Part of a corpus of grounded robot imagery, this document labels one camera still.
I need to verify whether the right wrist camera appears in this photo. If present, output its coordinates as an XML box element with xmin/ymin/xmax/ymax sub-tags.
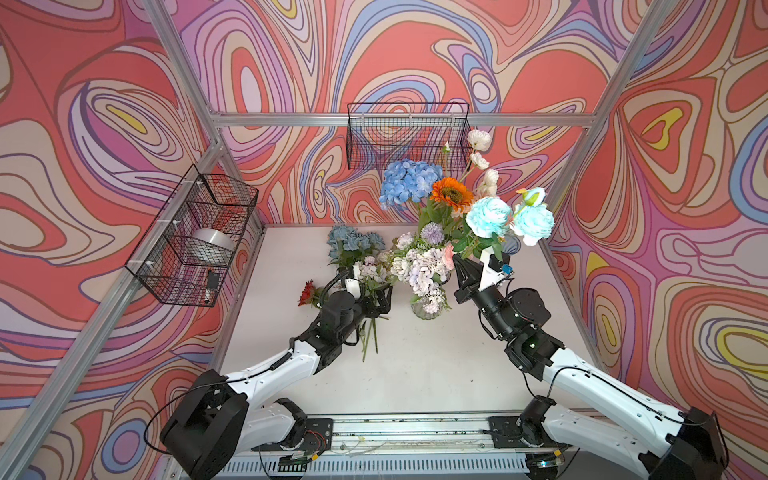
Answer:
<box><xmin>487</xmin><ymin>252</ymin><xmax>514</xmax><ymax>278</ymax></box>

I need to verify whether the purple allium flower stem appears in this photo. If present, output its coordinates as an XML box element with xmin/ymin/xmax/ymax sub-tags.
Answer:
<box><xmin>420</xmin><ymin>222</ymin><xmax>445</xmax><ymax>245</ymax></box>

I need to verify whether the clear glass vase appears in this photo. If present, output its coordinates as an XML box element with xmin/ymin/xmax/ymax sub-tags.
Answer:
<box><xmin>411</xmin><ymin>289</ymin><xmax>451</xmax><ymax>321</ymax></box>

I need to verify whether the pink rose stem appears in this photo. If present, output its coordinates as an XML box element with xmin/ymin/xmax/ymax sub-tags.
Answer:
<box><xmin>442</xmin><ymin>243</ymin><xmax>455</xmax><ymax>270</ymax></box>

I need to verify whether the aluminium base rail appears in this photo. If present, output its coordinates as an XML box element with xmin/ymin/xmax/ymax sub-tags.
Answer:
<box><xmin>247</xmin><ymin>406</ymin><xmax>647</xmax><ymax>479</ymax></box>

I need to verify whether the lilac white flower bunch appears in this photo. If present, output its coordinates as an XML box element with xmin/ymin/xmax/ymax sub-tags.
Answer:
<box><xmin>353</xmin><ymin>251</ymin><xmax>394</xmax><ymax>361</ymax></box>

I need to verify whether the dark red flower stem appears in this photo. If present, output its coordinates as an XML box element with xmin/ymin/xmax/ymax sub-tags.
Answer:
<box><xmin>298</xmin><ymin>280</ymin><xmax>327</xmax><ymax>309</ymax></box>

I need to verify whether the blue hydrangea stem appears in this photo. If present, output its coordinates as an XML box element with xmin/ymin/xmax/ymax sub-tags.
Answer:
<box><xmin>379</xmin><ymin>159</ymin><xmax>444</xmax><ymax>209</ymax></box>

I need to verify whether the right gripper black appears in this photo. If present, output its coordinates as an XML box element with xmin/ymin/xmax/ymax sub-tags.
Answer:
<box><xmin>451</xmin><ymin>253</ymin><xmax>512</xmax><ymax>340</ymax></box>

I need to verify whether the orange artificial daisy flower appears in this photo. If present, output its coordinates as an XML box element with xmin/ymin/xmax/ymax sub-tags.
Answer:
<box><xmin>417</xmin><ymin>177</ymin><xmax>475</xmax><ymax>240</ymax></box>

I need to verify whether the purple glass vase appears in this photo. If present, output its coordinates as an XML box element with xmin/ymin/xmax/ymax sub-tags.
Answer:
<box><xmin>502</xmin><ymin>234</ymin><xmax>523</xmax><ymax>256</ymax></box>

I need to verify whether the black wire basket back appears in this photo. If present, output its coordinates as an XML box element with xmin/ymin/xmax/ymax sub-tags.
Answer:
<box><xmin>346</xmin><ymin>100</ymin><xmax>471</xmax><ymax>177</ymax></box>

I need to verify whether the black wire basket left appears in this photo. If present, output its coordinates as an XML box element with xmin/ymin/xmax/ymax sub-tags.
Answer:
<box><xmin>125</xmin><ymin>165</ymin><xmax>259</xmax><ymax>307</ymax></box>

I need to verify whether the pale pink hydrangea bunch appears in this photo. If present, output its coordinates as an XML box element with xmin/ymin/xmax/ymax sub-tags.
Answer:
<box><xmin>390</xmin><ymin>232</ymin><xmax>453</xmax><ymax>302</ymax></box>

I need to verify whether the black wire basket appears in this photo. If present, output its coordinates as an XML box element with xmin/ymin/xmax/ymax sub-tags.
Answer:
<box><xmin>125</xmin><ymin>165</ymin><xmax>259</xmax><ymax>307</ymax></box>
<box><xmin>346</xmin><ymin>100</ymin><xmax>471</xmax><ymax>177</ymax></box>

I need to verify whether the white poppy flower stem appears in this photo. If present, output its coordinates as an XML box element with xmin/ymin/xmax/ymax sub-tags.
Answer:
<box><xmin>459</xmin><ymin>128</ymin><xmax>499</xmax><ymax>198</ymax></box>

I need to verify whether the small black device in basket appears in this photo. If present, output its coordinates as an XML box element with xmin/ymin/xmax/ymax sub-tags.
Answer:
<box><xmin>203</xmin><ymin>269</ymin><xmax>221</xmax><ymax>306</ymax></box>

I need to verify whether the mint green peony stem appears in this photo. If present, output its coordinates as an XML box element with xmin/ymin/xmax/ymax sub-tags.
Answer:
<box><xmin>453</xmin><ymin>187</ymin><xmax>555</xmax><ymax>259</ymax></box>

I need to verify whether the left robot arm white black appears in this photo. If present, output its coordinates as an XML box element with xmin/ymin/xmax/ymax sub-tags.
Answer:
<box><xmin>156</xmin><ymin>270</ymin><xmax>392</xmax><ymax>479</ymax></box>

